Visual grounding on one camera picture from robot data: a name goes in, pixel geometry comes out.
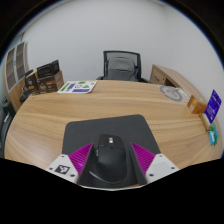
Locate colourful printed sheet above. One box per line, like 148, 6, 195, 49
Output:
58, 80, 97, 94

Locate dark grey mouse pad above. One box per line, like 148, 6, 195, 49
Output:
62, 115, 160, 188

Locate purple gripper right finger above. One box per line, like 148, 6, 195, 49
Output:
130, 143, 179, 185

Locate orange cardboard box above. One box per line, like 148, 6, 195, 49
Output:
187, 96, 207, 114

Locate round grey coaster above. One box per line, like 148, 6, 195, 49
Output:
160, 86, 182, 102

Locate purple standing sign card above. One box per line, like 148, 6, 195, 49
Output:
205, 90, 222, 123

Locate black computer mouse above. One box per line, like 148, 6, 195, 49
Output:
89, 134, 127, 184

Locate black mesh office chair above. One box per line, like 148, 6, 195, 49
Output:
98, 50, 148, 83

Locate dark brown product boxes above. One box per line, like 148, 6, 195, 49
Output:
25, 60, 64, 94

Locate small blue white box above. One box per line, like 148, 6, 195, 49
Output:
208, 130, 217, 145

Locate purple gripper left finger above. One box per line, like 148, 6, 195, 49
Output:
46, 143, 94, 184

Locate small tan box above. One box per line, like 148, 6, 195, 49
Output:
199, 113, 211, 131

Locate wooden side cabinet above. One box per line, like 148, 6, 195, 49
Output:
150, 64, 205, 102

